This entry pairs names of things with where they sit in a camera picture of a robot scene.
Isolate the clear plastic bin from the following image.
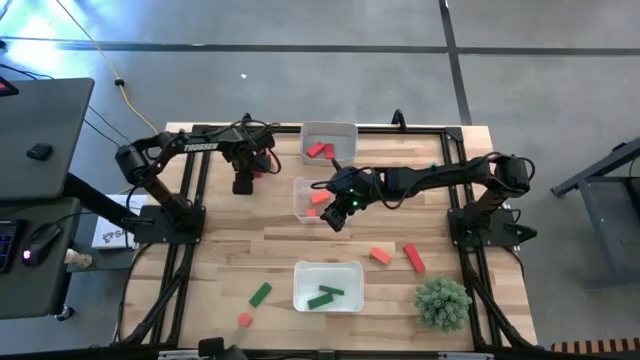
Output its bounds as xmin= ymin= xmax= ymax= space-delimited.
xmin=292 ymin=176 xmax=346 ymax=225

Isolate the dark gray desk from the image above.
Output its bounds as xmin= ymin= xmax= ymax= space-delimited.
xmin=0 ymin=197 xmax=82 ymax=321

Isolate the black desk support bar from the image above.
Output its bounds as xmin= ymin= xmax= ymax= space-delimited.
xmin=62 ymin=172 xmax=142 ymax=231

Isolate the white paper with logo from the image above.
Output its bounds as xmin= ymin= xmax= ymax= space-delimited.
xmin=91 ymin=193 xmax=151 ymax=250

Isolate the artificial green potted plant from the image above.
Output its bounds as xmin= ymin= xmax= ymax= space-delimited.
xmin=414 ymin=275 xmax=474 ymax=334

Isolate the black and tan striped bar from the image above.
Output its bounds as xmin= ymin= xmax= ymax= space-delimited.
xmin=550 ymin=337 xmax=640 ymax=355

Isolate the silver bracket plate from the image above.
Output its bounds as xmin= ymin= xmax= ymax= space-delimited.
xmin=437 ymin=351 xmax=495 ymax=360
xmin=157 ymin=349 xmax=217 ymax=360

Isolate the white plastic bin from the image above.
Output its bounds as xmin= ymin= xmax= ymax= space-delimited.
xmin=292 ymin=259 xmax=366 ymax=314

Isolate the small white rounded object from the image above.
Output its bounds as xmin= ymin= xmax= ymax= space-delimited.
xmin=64 ymin=248 xmax=94 ymax=270

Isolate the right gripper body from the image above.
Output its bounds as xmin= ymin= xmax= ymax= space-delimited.
xmin=319 ymin=171 xmax=382 ymax=233

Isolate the black computer mouse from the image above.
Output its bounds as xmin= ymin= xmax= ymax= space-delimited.
xmin=21 ymin=222 xmax=64 ymax=268

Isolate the gray plastic bin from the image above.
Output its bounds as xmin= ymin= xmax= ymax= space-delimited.
xmin=299 ymin=120 xmax=359 ymax=168

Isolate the black keyboard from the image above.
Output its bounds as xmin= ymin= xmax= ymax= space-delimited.
xmin=0 ymin=218 xmax=21 ymax=275

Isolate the small black puck device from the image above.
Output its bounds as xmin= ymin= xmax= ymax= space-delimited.
xmin=26 ymin=143 xmax=55 ymax=162

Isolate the gray metal stand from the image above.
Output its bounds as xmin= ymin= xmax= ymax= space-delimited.
xmin=550 ymin=135 xmax=640 ymax=292

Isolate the black aluminium table frame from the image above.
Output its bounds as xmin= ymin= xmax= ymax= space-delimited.
xmin=112 ymin=122 xmax=540 ymax=360

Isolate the yellow floor cable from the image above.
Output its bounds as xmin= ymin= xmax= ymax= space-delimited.
xmin=53 ymin=0 xmax=164 ymax=196

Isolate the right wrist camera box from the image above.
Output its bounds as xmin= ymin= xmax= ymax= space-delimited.
xmin=333 ymin=169 xmax=366 ymax=197

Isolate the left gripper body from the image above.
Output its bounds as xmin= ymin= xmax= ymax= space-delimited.
xmin=223 ymin=132 xmax=277 ymax=197

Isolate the black floor cable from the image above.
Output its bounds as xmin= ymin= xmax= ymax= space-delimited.
xmin=0 ymin=62 xmax=151 ymax=148
xmin=82 ymin=118 xmax=126 ymax=154

